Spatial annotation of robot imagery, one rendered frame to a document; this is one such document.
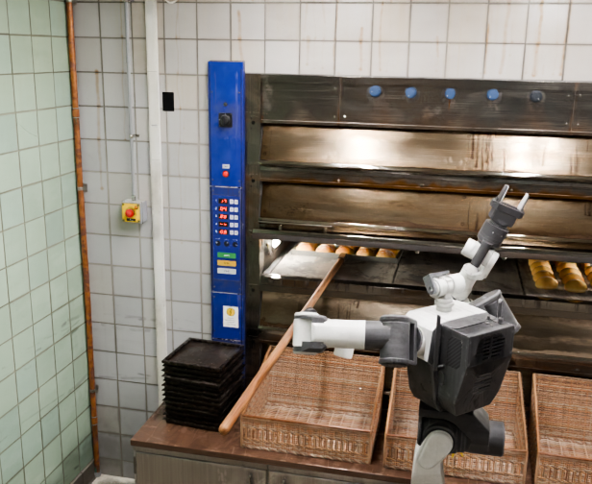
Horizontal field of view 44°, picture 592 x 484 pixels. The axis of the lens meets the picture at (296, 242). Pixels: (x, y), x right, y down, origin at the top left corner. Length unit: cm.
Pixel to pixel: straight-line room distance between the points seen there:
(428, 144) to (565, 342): 104
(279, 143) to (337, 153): 27
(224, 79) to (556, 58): 137
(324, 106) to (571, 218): 114
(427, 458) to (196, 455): 111
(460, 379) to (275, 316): 137
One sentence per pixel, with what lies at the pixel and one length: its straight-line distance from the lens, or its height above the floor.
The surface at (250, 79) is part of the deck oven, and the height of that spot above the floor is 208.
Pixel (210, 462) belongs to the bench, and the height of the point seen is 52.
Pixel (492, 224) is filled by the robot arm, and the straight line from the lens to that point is 261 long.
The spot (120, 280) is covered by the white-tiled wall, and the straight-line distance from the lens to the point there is 366.
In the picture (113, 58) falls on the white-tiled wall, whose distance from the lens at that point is 348.
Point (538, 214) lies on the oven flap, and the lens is 321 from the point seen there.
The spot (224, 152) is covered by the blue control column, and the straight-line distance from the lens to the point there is 328.
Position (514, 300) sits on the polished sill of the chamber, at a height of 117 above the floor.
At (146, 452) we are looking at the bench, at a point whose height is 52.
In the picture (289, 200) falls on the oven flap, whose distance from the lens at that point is 328.
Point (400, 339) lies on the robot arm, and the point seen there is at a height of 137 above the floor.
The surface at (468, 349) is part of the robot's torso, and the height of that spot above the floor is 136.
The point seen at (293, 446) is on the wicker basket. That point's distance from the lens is 312.
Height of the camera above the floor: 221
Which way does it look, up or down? 15 degrees down
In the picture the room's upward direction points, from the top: 1 degrees clockwise
